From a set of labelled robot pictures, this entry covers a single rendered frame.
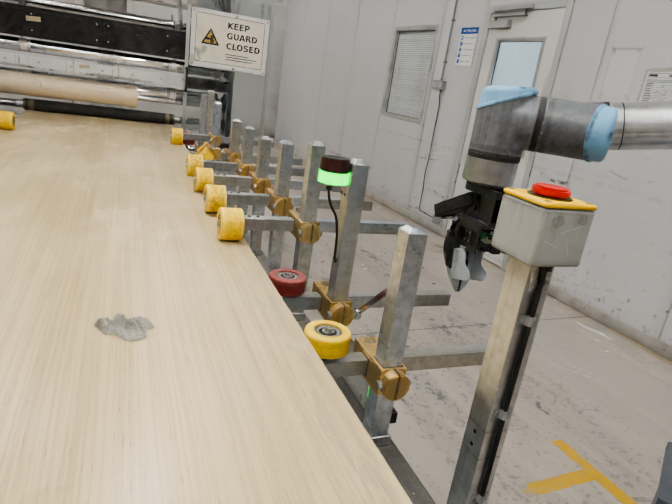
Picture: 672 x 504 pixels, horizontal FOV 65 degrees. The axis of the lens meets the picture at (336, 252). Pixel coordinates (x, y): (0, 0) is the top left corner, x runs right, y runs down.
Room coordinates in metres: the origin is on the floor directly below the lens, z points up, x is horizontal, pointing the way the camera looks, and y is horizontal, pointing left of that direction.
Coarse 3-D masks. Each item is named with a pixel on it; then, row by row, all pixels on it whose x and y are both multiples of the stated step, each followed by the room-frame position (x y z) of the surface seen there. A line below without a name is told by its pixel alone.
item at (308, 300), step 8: (304, 296) 1.04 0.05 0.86; (312, 296) 1.05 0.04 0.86; (320, 296) 1.05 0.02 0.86; (352, 296) 1.08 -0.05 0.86; (360, 296) 1.09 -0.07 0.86; (368, 296) 1.09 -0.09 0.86; (416, 296) 1.14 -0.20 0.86; (424, 296) 1.15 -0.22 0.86; (432, 296) 1.16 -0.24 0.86; (440, 296) 1.17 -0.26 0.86; (448, 296) 1.18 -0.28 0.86; (288, 304) 1.02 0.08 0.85; (296, 304) 1.03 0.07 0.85; (304, 304) 1.03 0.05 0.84; (312, 304) 1.04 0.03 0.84; (320, 304) 1.05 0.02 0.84; (352, 304) 1.08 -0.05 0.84; (360, 304) 1.09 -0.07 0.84; (376, 304) 1.10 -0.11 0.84; (384, 304) 1.11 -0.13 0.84; (416, 304) 1.15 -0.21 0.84; (424, 304) 1.16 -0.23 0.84; (432, 304) 1.16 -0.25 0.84; (440, 304) 1.17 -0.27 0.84; (448, 304) 1.18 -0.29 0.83
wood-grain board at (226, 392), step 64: (64, 128) 2.58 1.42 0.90; (128, 128) 2.92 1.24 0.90; (0, 192) 1.34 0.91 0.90; (64, 192) 1.43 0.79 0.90; (128, 192) 1.54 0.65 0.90; (192, 192) 1.66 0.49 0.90; (0, 256) 0.92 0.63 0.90; (64, 256) 0.97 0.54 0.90; (128, 256) 1.02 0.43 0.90; (192, 256) 1.07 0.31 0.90; (0, 320) 0.69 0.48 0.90; (64, 320) 0.72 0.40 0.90; (192, 320) 0.78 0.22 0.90; (256, 320) 0.81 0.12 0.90; (0, 384) 0.54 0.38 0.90; (64, 384) 0.56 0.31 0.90; (128, 384) 0.58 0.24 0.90; (192, 384) 0.60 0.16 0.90; (256, 384) 0.62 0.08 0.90; (320, 384) 0.64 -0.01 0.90; (0, 448) 0.44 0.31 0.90; (64, 448) 0.45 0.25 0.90; (128, 448) 0.46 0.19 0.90; (192, 448) 0.48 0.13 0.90; (256, 448) 0.49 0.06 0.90; (320, 448) 0.51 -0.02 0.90
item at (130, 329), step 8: (96, 320) 0.72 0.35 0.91; (104, 320) 0.71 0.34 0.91; (112, 320) 0.72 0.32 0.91; (120, 320) 0.72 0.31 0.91; (128, 320) 0.72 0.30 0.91; (136, 320) 0.73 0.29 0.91; (144, 320) 0.73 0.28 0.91; (104, 328) 0.69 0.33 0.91; (112, 328) 0.70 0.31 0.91; (120, 328) 0.70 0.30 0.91; (128, 328) 0.70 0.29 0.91; (136, 328) 0.70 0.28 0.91; (144, 328) 0.72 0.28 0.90; (120, 336) 0.69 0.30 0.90; (128, 336) 0.69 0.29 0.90; (136, 336) 0.69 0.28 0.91; (144, 336) 0.70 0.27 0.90
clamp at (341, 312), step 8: (312, 288) 1.11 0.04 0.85; (320, 288) 1.07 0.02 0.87; (328, 296) 1.03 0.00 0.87; (328, 304) 1.01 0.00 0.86; (336, 304) 1.01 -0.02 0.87; (344, 304) 1.01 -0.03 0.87; (320, 312) 1.05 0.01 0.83; (328, 312) 0.99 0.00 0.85; (336, 312) 0.99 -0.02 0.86; (344, 312) 1.00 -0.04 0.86; (352, 312) 1.00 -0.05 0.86; (328, 320) 1.00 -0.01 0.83; (336, 320) 0.99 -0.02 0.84; (344, 320) 1.00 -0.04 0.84; (352, 320) 1.01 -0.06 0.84
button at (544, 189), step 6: (534, 186) 0.57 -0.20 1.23; (540, 186) 0.56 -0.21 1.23; (546, 186) 0.56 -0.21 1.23; (552, 186) 0.57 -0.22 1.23; (558, 186) 0.57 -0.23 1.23; (534, 192) 0.57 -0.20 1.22; (540, 192) 0.56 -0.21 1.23; (546, 192) 0.55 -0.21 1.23; (552, 192) 0.55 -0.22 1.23; (558, 192) 0.55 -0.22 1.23; (564, 192) 0.55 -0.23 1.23; (570, 192) 0.56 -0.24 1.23; (558, 198) 0.55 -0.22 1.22; (564, 198) 0.56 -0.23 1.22
